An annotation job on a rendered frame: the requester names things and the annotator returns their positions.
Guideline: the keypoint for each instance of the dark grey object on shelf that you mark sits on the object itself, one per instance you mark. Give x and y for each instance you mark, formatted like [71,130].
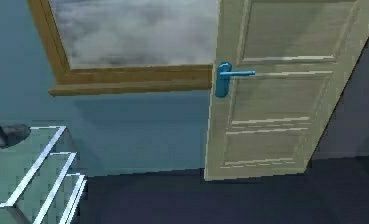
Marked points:
[12,135]

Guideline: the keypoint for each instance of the beige panelled room door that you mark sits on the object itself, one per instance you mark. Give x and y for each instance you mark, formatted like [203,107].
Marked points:
[278,100]

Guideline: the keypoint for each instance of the wooden framed window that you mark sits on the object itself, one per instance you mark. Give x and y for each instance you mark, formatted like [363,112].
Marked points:
[132,36]

